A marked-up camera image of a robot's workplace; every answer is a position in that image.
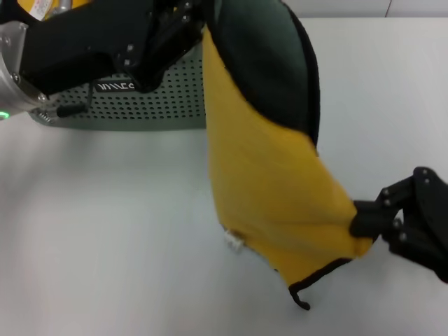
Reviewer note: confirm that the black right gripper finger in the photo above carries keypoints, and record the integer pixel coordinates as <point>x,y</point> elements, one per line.
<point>385,203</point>
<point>381,229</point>

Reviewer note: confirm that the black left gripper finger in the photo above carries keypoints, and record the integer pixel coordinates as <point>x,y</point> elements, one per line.
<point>178,42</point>
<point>187,14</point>

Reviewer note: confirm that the grey-green perforated storage box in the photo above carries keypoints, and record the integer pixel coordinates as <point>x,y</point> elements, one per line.
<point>157,112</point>

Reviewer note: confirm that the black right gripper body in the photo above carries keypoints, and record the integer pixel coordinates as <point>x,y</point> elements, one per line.
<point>430,227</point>

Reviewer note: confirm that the yellow towel with white label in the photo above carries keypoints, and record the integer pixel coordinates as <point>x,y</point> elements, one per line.
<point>40,8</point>

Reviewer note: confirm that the yellow towel with black edge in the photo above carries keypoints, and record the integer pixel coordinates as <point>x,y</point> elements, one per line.
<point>273,175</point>

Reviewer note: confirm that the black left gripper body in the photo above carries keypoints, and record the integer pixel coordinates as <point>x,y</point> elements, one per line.
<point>77,38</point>

